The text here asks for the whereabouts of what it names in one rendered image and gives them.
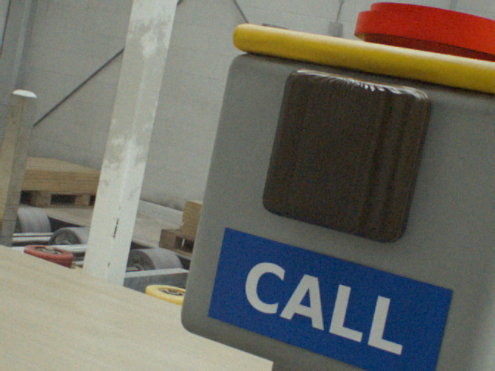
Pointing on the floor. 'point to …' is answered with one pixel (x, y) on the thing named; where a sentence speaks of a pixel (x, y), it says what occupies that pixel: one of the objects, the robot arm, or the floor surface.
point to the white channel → (129, 139)
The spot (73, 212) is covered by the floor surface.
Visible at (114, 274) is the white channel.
